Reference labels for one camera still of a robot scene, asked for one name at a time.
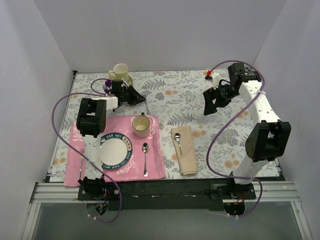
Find silver spoon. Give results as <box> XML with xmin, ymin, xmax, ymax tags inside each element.
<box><xmin>142</xmin><ymin>142</ymin><xmax>149</xmax><ymax>177</ymax></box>
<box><xmin>173</xmin><ymin>132</ymin><xmax>183</xmax><ymax>155</ymax></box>

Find beige linen napkin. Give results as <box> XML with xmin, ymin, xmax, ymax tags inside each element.
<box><xmin>170</xmin><ymin>125</ymin><xmax>198</xmax><ymax>176</ymax></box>

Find silver fork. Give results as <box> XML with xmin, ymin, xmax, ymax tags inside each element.
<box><xmin>145</xmin><ymin>103</ymin><xmax>151</xmax><ymax>115</ymax></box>
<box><xmin>79</xmin><ymin>148</ymin><xmax>85</xmax><ymax>179</ymax></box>

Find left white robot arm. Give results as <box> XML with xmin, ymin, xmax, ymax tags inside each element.
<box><xmin>76</xmin><ymin>78</ymin><xmax>146</xmax><ymax>200</ymax></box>

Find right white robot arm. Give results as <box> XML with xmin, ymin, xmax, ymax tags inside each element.
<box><xmin>203</xmin><ymin>60</ymin><xmax>292</xmax><ymax>200</ymax></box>

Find woven round coaster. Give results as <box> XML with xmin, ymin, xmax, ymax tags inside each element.
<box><xmin>127</xmin><ymin>76</ymin><xmax>133</xmax><ymax>86</ymax></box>

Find purple plastic fork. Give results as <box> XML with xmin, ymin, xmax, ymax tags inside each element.
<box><xmin>102</xmin><ymin>84</ymin><xmax>110</xmax><ymax>94</ymax></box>

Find purple plastic spoon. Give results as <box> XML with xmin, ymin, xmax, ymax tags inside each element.
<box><xmin>105</xmin><ymin>79</ymin><xmax>112</xmax><ymax>88</ymax></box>

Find yellow mug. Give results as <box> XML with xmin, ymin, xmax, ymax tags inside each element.
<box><xmin>108</xmin><ymin>63</ymin><xmax>129</xmax><ymax>82</ymax></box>

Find cream mug dark rim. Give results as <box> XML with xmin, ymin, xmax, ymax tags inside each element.
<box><xmin>132</xmin><ymin>112</ymin><xmax>151</xmax><ymax>138</ymax></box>

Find floral tablecloth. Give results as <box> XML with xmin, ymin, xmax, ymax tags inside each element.
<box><xmin>50</xmin><ymin>70</ymin><xmax>253</xmax><ymax>186</ymax></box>

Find silver spoon on placemat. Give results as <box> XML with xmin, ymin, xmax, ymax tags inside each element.
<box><xmin>142</xmin><ymin>142</ymin><xmax>149</xmax><ymax>177</ymax></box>

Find white plate teal rim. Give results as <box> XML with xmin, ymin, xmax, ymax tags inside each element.
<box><xmin>100</xmin><ymin>132</ymin><xmax>133</xmax><ymax>170</ymax></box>

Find pink floral placemat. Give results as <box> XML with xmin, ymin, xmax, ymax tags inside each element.
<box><xmin>63</xmin><ymin>114</ymin><xmax>167</xmax><ymax>188</ymax></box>

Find silver fork on placemat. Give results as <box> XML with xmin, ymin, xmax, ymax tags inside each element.
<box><xmin>79</xmin><ymin>148</ymin><xmax>85</xmax><ymax>179</ymax></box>

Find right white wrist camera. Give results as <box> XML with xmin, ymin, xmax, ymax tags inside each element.
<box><xmin>204</xmin><ymin>70</ymin><xmax>222</xmax><ymax>89</ymax></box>

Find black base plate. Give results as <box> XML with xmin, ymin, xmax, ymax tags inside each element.
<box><xmin>77</xmin><ymin>178</ymin><xmax>257</xmax><ymax>211</ymax></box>

